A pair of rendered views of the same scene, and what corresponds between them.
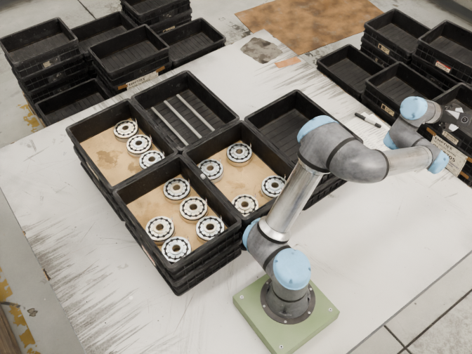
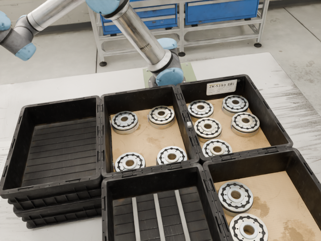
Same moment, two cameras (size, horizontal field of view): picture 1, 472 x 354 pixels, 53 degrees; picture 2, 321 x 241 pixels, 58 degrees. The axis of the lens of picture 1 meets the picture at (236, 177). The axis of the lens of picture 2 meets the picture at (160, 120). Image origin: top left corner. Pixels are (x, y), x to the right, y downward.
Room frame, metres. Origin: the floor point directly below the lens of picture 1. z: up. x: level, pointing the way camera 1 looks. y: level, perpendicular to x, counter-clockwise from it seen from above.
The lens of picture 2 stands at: (1.72, 0.38, 1.63)
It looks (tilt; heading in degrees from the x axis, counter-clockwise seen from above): 44 degrees down; 210
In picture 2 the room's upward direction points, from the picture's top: 4 degrees counter-clockwise
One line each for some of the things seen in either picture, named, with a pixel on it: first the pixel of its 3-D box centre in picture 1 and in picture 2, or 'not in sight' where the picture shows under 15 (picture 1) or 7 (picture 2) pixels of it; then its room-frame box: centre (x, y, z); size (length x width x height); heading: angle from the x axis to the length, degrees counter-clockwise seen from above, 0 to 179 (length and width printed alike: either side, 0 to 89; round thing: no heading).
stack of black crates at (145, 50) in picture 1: (135, 76); not in sight; (2.33, 0.61, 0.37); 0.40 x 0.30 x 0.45; 125
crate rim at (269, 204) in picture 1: (242, 167); (144, 125); (1.13, -0.03, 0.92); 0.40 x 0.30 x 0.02; 36
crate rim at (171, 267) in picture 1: (175, 208); (227, 113); (0.95, 0.22, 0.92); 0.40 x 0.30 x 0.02; 36
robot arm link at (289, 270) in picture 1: (289, 272); (165, 54); (0.69, -0.16, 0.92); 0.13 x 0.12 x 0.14; 33
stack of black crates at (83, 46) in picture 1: (108, 52); not in sight; (2.66, 0.84, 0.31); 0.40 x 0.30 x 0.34; 125
